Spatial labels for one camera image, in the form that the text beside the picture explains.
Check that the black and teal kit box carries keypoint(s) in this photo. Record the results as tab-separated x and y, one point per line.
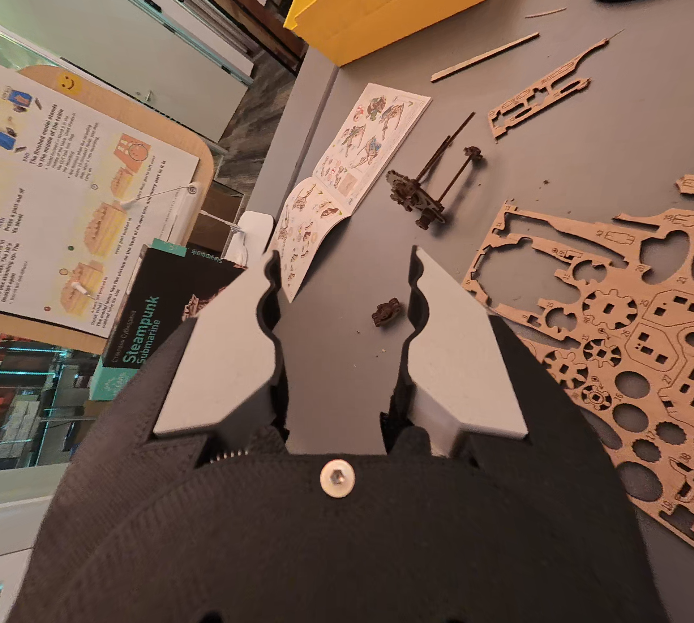
146	298

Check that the small light wooden piece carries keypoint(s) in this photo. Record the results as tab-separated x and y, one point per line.
686	185

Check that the narrow wooden offcut frame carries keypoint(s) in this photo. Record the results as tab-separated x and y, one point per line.
544	88

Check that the white plastic block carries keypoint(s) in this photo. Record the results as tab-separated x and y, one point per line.
255	232

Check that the thin wooden strip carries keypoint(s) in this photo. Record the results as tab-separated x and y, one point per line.
482	58

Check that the small dark wooden part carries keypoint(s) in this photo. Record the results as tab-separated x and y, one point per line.
386	312

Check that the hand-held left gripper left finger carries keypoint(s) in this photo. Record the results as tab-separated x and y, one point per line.
227	363

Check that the printed instruction poster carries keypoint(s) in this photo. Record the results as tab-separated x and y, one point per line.
54	173

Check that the large laser-cut wooden parts sheet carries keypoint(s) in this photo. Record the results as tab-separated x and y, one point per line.
564	238

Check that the open instruction booklet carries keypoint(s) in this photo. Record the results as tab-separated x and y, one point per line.
379	146

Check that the instruction poster board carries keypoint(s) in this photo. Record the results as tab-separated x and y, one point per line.
187	138

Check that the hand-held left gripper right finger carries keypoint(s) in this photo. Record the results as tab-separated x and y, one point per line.
461	363

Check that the white cabinet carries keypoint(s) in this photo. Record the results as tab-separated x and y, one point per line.
81	10

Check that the thin wooden splinter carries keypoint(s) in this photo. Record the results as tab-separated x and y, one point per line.
545	12

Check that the dark wooden gear assembly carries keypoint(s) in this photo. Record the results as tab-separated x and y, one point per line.
415	195

